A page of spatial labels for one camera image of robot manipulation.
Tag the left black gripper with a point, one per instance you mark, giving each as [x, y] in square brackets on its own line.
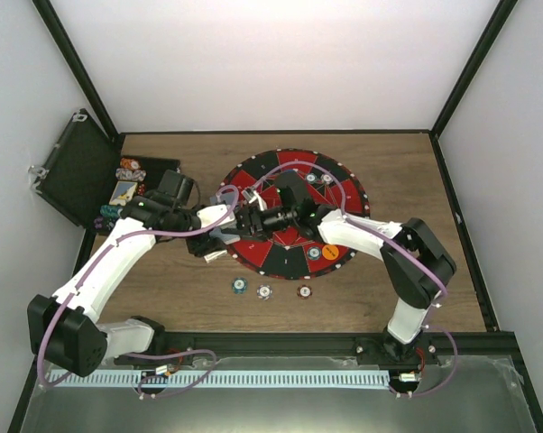
[205, 246]

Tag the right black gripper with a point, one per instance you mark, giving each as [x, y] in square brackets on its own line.
[252, 217]

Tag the blue backed card deck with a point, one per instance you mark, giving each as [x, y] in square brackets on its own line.
[226, 238]

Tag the orange big blind button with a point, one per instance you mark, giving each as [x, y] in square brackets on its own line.
[330, 252]

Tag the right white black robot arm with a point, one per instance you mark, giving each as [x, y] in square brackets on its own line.
[417, 264]

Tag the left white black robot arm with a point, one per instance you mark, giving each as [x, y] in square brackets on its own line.
[64, 328]

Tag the green blue chip stack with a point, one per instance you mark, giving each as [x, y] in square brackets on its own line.
[239, 285]

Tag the round red black poker mat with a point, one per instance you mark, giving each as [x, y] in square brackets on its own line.
[284, 256]

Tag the card box in case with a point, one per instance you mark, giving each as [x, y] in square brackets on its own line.
[123, 192]

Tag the chips inside case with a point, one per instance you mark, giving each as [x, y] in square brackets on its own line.
[129, 169]

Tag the black poker case lid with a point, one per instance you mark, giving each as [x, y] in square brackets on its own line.
[77, 177]

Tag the black front mounting rail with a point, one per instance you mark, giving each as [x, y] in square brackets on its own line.
[367, 348]

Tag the light blue slotted rail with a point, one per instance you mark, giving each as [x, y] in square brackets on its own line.
[363, 379]

